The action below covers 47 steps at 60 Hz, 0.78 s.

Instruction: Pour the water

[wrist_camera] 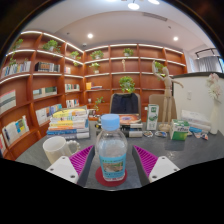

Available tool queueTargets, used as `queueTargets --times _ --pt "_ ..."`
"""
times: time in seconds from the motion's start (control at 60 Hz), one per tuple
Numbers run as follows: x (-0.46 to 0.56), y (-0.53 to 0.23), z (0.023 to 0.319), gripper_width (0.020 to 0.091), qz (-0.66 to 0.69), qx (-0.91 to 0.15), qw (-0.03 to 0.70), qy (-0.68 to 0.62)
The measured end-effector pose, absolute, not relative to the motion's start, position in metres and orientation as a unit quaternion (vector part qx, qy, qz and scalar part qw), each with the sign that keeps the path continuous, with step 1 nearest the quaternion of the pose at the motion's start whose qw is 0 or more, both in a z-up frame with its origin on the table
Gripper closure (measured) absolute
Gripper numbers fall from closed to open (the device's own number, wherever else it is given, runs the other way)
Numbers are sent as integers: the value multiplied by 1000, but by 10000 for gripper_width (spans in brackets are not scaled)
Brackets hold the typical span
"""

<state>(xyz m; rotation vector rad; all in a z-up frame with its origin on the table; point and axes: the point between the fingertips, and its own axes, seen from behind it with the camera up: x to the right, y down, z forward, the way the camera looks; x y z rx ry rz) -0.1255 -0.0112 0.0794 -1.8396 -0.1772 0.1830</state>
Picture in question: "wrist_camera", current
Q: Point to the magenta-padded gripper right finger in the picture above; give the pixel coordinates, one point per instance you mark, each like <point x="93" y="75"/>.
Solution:
<point x="163" y="168"/>

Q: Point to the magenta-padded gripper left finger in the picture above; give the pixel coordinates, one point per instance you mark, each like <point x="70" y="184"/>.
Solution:
<point x="61" y="168"/>

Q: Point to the clear blue-capped water bottle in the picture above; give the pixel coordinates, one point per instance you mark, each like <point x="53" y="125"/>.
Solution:
<point x="111" y="150"/>

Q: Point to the white ceramic mug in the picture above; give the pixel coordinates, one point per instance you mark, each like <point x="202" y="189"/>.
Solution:
<point x="56" y="148"/>

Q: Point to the small colourful packet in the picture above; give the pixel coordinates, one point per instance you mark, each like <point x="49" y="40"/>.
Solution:
<point x="204" y="136"/>
<point x="148" y="134"/>

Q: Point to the green white tissue box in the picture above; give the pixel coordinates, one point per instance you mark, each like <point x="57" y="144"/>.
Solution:
<point x="179" y="130"/>

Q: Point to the colourful book stack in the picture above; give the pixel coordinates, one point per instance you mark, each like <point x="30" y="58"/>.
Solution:
<point x="68" y="123"/>

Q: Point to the dark book stack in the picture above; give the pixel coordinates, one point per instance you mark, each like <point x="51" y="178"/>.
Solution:
<point x="133" y="128"/>

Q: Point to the tall green white carton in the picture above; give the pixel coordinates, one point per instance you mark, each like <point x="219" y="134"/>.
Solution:
<point x="152" y="116"/>

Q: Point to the white book stack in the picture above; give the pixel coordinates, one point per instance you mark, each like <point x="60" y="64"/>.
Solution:
<point x="196" y="120"/>

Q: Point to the tan chair backrest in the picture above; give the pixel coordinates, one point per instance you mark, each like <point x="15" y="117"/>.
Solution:
<point x="174" y="110"/>

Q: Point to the white vase with flowers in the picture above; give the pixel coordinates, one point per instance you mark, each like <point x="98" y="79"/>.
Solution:
<point x="215" y="116"/>

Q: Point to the dark office chair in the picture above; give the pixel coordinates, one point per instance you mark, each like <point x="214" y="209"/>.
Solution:
<point x="125" y="104"/>

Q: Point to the wooden artist mannequin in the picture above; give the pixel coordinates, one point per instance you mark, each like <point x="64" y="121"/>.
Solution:
<point x="166" y="93"/>

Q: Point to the wooden shelf unit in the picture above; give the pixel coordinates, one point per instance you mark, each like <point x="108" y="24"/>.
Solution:
<point x="100" y="80"/>

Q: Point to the grey curtain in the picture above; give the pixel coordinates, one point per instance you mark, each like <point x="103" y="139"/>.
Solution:
<point x="208" y="64"/>

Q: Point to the round recessed ceiling light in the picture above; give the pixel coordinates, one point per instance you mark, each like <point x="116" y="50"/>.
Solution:
<point x="90" y="35"/>
<point x="175" y="38"/>

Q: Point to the ceiling chandelier lamp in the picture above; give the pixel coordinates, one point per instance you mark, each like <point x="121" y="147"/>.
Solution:
<point x="133" y="6"/>

